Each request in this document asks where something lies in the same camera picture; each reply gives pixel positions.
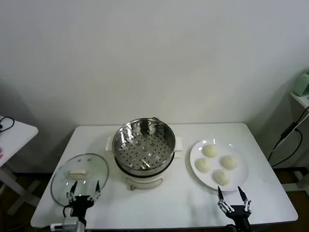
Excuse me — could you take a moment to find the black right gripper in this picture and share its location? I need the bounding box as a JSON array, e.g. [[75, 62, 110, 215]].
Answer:
[[217, 185, 253, 232]]

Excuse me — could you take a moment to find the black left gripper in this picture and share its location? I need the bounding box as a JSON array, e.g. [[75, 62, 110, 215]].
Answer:
[[66, 180, 101, 218]]

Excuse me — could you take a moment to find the white steamed baozi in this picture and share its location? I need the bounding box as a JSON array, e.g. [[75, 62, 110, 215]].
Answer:
[[212, 169, 232, 186], [219, 155, 239, 170], [202, 144, 219, 159], [195, 158, 212, 174]]

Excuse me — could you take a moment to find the stainless steel steamer basket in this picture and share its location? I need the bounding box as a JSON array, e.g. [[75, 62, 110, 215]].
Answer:
[[105, 117, 184, 176]]

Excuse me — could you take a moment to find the white round plate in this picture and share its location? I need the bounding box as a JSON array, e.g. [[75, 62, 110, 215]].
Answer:
[[189, 139, 249, 192]]

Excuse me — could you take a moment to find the glass pot lid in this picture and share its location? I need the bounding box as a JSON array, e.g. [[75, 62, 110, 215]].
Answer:
[[50, 152, 110, 206]]

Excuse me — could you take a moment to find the cream electric cooker pot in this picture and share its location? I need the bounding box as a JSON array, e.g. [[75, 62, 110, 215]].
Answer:
[[113, 149, 182, 191]]

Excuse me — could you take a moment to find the white side table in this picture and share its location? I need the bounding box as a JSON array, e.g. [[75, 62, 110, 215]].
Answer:
[[289, 91, 309, 192], [0, 115, 39, 216]]

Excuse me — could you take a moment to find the green box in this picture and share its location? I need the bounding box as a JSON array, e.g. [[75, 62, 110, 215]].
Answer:
[[294, 69, 309, 97]]

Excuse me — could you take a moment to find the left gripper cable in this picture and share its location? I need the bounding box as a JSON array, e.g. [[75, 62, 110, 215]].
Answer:
[[62, 204, 73, 218]]

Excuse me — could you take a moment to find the black cable with adapter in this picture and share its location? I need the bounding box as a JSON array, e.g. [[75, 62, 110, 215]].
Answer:
[[267, 106, 309, 168]]

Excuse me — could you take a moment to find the thin black looped cable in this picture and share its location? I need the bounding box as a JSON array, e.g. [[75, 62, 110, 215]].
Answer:
[[0, 116, 15, 132]]

